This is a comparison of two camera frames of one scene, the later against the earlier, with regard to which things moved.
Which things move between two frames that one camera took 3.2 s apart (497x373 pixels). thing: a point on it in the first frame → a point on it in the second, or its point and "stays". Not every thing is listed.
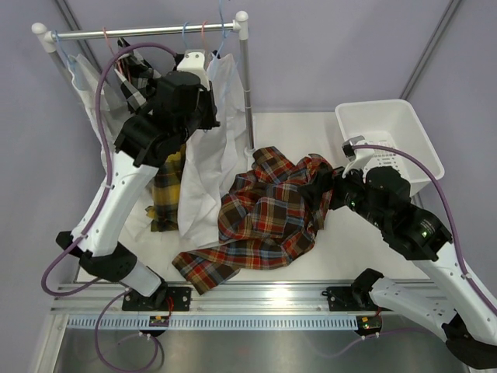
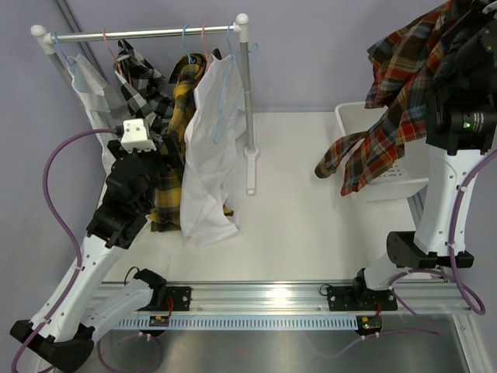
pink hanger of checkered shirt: [119, 66] stays
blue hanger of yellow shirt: [184, 39] stays
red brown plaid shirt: [263, 221] → [403, 64]
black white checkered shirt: [135, 76] stays
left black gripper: [210, 121] → [115, 147]
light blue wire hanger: [224, 35] → [215, 139]
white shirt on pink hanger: [216, 154] stays
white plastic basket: [390, 123] stays
